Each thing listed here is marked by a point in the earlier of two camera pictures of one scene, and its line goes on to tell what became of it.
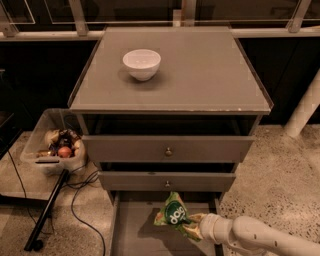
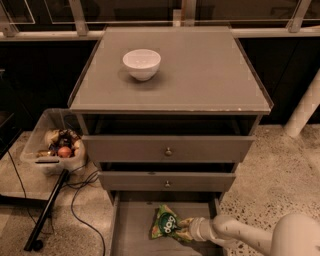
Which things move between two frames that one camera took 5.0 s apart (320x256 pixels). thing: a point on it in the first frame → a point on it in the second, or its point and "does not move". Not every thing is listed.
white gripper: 205,227 does not move
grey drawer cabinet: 180,135 does not move
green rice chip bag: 174,213 → 165,223
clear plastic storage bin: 56,142 does not move
